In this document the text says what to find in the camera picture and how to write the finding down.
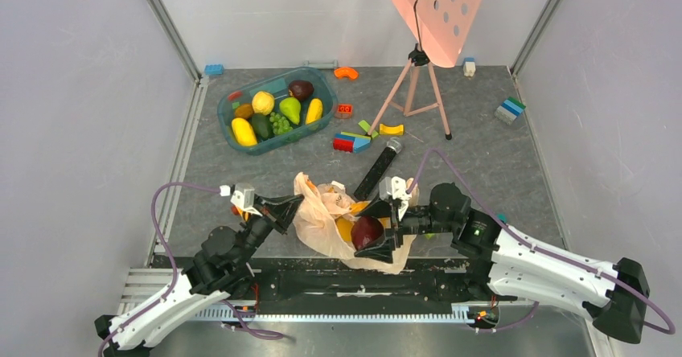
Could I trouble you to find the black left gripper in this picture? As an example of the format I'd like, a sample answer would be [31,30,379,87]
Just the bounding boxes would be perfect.
[235,193,305,266]

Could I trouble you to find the dark red fake apple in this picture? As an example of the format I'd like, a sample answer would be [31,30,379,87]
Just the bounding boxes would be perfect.
[351,216,384,251]

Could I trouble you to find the translucent banana print plastic bag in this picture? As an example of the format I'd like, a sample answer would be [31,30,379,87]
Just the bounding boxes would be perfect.
[293,172,416,274]

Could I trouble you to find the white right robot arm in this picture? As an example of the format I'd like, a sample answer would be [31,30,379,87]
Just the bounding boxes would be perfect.
[355,178,650,344]

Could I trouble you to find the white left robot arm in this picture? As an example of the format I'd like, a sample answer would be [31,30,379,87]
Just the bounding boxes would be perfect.
[95,195,304,356]

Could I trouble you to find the orange fake fruit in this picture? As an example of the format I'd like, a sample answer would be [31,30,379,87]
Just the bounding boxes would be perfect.
[335,201,369,243]

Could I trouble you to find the green fake grapes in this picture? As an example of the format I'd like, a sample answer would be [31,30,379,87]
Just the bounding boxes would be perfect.
[269,112,293,136]

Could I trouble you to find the large yellow fake mango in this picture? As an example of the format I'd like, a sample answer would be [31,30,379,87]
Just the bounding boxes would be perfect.
[231,117,258,147]

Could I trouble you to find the dark green fake avocado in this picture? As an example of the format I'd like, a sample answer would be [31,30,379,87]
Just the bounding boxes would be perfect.
[250,113,274,141]

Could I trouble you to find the small yellow fake mango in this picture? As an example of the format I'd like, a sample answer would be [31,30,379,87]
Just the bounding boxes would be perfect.
[305,98,324,125]

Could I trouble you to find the green fake pear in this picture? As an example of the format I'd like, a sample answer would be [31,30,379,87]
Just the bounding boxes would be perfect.
[279,96,302,125]

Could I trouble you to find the brown fake kiwi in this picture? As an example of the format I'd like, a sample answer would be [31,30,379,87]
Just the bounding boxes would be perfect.
[234,103,254,120]

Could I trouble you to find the yellow fake lemon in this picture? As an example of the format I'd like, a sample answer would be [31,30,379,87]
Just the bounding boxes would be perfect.
[252,91,275,116]

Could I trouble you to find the dark red fake fruit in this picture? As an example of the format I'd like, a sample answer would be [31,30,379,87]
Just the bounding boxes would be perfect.
[288,80,314,102]

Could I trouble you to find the orange red toy brick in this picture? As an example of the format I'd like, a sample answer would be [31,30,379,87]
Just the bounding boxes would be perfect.
[231,205,250,223]

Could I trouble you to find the red blue green brick stack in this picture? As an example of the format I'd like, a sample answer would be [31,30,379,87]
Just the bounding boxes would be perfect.
[332,132,372,153]

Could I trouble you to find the yellow arch toy brick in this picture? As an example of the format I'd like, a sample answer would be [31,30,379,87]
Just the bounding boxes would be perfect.
[379,124,405,136]

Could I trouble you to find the teal plastic basket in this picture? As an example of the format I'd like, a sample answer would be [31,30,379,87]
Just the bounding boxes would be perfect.
[217,67,338,155]

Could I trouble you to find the lime green toy brick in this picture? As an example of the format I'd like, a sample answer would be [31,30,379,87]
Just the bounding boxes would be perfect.
[358,120,380,138]

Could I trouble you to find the red orange round brick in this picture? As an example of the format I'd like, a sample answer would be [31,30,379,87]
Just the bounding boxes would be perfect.
[335,104,354,119]

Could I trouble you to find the orange curved toy brick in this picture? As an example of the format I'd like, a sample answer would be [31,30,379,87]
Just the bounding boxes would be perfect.
[334,67,359,80]

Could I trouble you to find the blue toy brick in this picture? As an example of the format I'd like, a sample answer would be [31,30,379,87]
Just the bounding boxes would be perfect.
[203,64,224,76]

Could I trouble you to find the stacked grey blue green bricks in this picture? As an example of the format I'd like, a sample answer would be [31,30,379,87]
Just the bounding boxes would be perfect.
[494,96,526,125]

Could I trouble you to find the white toy brick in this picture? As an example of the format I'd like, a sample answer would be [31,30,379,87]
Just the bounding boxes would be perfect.
[462,57,476,78]

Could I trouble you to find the pink perforated board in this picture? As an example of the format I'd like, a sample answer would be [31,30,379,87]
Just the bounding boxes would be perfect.
[391,0,482,68]

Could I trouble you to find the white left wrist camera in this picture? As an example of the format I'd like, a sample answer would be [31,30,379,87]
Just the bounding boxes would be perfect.
[230,183,257,213]

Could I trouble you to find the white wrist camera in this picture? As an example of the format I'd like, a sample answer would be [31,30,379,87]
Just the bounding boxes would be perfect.
[230,183,257,213]
[378,176,411,221]

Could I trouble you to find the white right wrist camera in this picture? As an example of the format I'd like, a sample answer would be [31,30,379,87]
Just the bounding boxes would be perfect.
[378,176,411,221]

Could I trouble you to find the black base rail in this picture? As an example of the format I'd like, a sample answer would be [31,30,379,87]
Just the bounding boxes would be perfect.
[149,256,496,316]

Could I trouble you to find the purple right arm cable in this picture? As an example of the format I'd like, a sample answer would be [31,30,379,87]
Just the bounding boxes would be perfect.
[407,148,676,336]

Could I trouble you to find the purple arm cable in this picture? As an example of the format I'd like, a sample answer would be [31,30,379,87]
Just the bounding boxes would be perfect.
[407,148,676,336]
[97,182,286,357]

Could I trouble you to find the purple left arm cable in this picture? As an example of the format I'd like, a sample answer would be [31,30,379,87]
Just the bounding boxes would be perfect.
[97,182,286,357]

